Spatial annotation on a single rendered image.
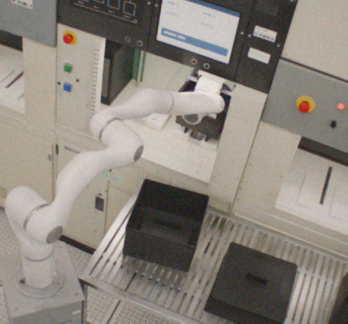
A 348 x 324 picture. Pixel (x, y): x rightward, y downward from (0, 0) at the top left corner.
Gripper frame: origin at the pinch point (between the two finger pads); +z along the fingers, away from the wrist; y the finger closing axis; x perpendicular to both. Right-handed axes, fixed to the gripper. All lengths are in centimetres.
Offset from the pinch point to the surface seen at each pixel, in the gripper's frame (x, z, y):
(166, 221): -39, -53, 4
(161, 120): -28.8, -6.7, -18.9
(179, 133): -29.0, -10.4, -8.5
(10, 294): -43, -111, -35
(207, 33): 37.7, -30.4, -0.5
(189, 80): -6.1, -0.6, -11.0
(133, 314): -119, -55, -3
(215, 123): -15.3, -11.4, 6.9
